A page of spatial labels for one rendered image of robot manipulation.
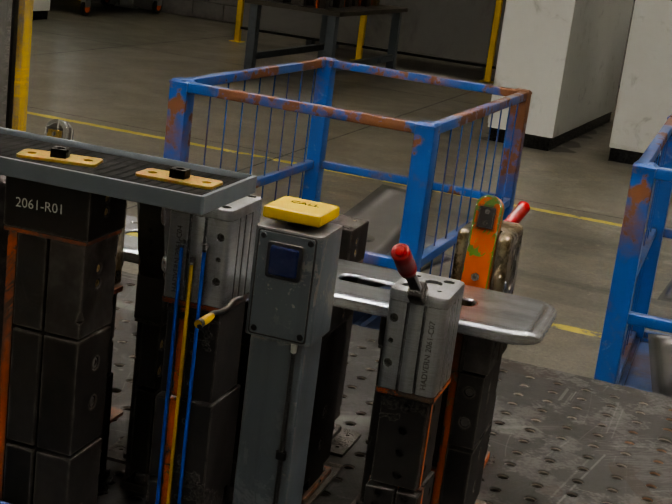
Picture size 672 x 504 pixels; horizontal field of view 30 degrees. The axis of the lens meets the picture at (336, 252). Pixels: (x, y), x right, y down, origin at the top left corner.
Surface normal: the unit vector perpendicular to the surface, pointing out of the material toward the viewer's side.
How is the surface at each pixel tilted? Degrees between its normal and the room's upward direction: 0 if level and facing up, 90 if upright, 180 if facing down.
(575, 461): 0
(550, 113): 90
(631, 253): 90
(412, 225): 90
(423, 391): 90
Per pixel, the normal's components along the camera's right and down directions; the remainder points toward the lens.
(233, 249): 0.94, 0.19
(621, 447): 0.12, -0.96
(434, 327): -0.32, 0.20
